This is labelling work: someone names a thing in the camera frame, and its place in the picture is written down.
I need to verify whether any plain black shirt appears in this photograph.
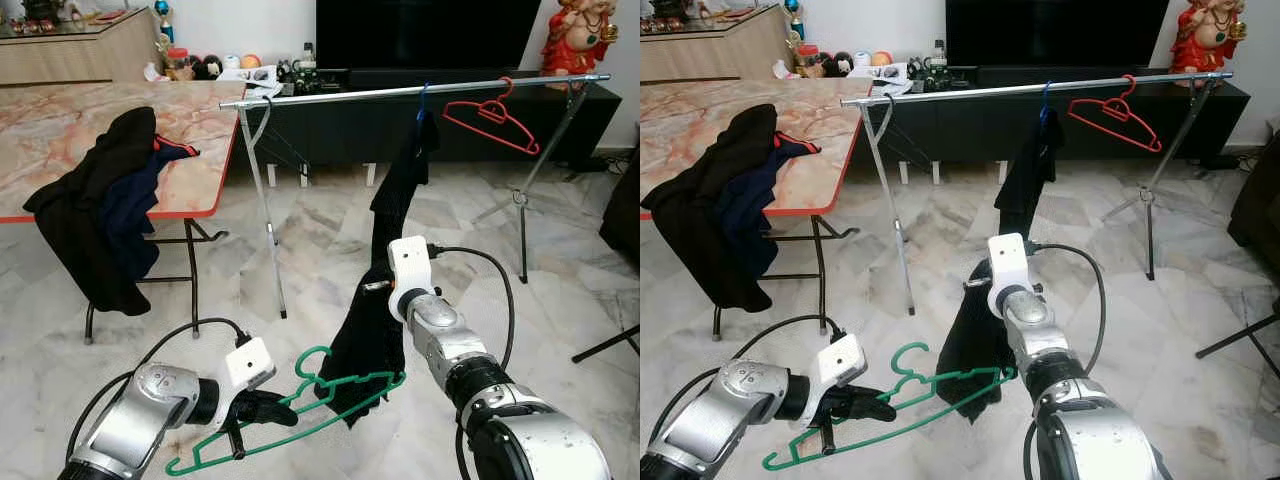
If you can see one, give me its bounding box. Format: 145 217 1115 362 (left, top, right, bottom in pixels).
935 258 1013 423
318 262 407 429

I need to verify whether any green plastic hanger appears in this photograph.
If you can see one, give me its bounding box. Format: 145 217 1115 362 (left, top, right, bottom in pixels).
761 342 1017 471
164 346 407 477

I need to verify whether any red plastic hanger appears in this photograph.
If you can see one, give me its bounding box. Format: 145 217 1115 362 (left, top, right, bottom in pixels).
1067 74 1164 154
442 77 542 157

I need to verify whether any black tv console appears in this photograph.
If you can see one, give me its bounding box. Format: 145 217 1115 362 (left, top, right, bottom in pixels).
838 64 1251 171
215 66 623 171

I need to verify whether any silver clothes rack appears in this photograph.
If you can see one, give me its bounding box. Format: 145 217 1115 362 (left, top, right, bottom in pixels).
840 70 1235 317
218 72 613 319

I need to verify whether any navy shirt with red trim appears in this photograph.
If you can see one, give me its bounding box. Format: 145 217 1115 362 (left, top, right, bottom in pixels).
98 135 201 283
722 133 823 281

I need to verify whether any black soundbar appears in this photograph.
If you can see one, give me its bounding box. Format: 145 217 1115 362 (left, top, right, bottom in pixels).
975 65 1171 87
348 67 541 89

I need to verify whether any stack of white papers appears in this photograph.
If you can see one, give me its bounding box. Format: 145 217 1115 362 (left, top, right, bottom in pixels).
218 66 279 96
848 62 909 91

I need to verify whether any black flat television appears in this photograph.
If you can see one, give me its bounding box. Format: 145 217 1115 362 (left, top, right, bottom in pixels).
315 0 544 71
945 0 1171 69

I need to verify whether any red laughing buddha statue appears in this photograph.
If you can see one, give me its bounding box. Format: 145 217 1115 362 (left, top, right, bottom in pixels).
541 0 619 78
1168 0 1247 76

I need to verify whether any marble folding table red edge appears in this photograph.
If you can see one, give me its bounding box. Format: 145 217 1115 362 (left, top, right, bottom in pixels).
640 78 874 341
0 80 248 346

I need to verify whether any wooden sideboard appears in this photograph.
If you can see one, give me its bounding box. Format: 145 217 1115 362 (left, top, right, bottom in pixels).
640 5 793 85
0 8 164 87

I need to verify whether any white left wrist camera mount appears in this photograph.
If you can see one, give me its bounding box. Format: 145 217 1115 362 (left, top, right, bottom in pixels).
215 336 277 393
812 335 867 389

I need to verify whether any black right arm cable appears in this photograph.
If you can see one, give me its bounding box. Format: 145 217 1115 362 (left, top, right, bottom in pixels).
425 245 516 371
1025 243 1108 379

